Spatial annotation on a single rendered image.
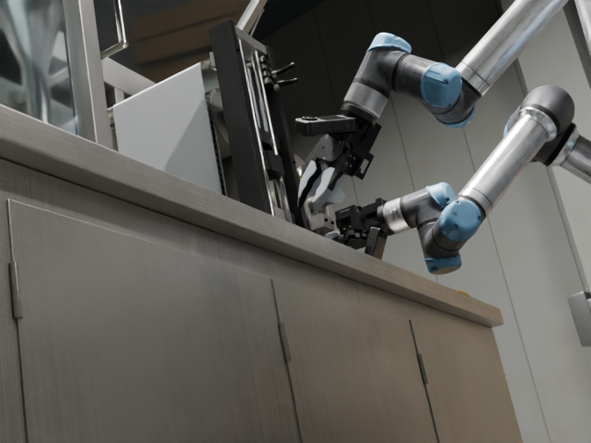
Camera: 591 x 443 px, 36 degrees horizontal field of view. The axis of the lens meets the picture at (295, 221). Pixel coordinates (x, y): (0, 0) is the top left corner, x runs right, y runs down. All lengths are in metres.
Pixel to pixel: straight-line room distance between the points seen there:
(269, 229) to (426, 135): 4.24
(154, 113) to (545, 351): 3.34
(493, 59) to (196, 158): 0.62
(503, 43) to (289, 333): 0.78
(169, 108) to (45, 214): 1.02
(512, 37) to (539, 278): 3.28
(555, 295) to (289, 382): 3.76
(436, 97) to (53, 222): 0.90
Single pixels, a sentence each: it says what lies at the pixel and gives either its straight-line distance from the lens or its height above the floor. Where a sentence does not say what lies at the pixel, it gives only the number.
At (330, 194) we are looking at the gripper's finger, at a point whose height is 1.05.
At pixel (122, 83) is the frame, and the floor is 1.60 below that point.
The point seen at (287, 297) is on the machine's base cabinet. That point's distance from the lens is 1.33.
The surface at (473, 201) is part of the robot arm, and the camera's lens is 1.90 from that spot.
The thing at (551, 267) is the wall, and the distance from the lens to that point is 4.99.
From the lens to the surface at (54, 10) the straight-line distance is 1.23.
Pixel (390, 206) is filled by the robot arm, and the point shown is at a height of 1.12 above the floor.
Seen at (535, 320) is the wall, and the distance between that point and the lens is 5.00.
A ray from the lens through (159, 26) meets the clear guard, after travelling 2.43.
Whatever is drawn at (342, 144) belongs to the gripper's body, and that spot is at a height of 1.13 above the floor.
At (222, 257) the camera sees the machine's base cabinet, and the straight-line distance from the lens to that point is 1.22.
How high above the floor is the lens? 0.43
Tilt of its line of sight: 20 degrees up
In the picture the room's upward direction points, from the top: 11 degrees counter-clockwise
